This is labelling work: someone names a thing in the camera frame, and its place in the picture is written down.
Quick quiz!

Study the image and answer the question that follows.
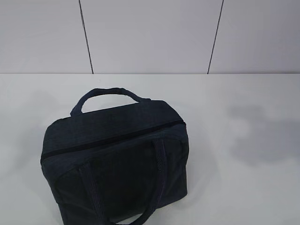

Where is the dark blue lunch bag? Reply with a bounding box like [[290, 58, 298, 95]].
[[40, 88, 189, 225]]

